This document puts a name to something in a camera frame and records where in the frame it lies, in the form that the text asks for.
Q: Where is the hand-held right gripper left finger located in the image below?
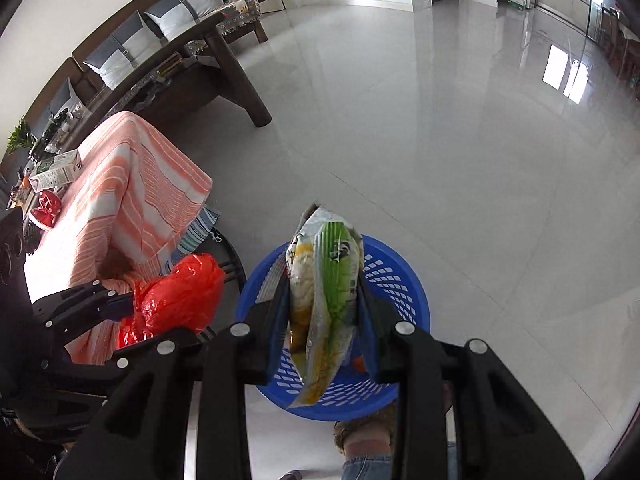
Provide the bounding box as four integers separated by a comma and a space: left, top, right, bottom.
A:
55, 265, 293, 480

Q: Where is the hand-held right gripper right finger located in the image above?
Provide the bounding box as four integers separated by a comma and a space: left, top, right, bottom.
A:
352, 275, 586, 480

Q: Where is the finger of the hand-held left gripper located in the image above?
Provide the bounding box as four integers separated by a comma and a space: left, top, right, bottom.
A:
30, 281, 137, 335
42, 332, 151, 397

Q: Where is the blue plastic basket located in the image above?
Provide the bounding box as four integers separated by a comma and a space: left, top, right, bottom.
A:
235, 234, 431, 422

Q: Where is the green yellow snack bag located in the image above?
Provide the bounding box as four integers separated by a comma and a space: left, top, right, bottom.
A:
285, 203, 363, 407

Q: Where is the red plastic bag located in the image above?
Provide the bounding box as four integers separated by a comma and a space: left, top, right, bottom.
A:
117, 253, 226, 348

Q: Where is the red snack wrapper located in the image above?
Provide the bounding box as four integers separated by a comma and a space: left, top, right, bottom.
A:
29, 189, 63, 231

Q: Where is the blue striped cloth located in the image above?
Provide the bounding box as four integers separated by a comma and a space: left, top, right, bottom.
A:
177, 207, 221, 261

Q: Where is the round table striped cloth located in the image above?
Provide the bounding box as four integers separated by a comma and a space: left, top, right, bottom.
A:
22, 111, 213, 366

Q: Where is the white green milk carton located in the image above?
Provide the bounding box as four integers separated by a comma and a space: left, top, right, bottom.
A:
29, 150, 83, 191

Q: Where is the person's leg in jeans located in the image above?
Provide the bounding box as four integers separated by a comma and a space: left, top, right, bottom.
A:
342, 432, 458, 480

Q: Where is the potted plant in dark vase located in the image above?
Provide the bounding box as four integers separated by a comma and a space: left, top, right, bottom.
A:
6, 117, 33, 153

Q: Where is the grey blue cushion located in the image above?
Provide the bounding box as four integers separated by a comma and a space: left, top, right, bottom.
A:
145, 0, 223, 41
82, 10, 161, 88
50, 77, 83, 111

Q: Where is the dark wooden coffee table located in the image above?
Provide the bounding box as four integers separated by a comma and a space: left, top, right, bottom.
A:
0, 12, 273, 181

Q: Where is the dark wooden sofa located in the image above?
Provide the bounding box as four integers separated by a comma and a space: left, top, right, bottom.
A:
25, 0, 271, 111

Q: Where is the floral sofa cover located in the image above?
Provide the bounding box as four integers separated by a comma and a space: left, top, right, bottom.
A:
215, 0, 261, 31

